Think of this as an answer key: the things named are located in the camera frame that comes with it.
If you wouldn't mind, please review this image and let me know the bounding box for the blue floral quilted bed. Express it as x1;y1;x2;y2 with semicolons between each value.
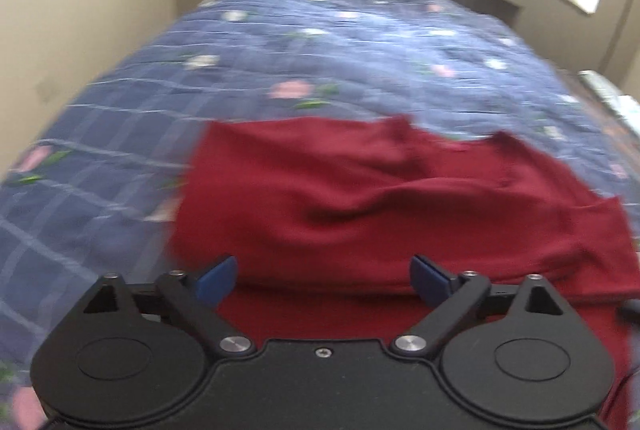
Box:
0;0;632;430

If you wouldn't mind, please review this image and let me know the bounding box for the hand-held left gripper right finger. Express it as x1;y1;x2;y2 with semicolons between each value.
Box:
390;254;567;359

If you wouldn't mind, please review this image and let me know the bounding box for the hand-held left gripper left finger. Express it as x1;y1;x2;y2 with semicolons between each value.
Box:
82;254;253;359

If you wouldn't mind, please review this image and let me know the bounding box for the red shirt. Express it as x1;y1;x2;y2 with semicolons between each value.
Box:
167;116;640;430

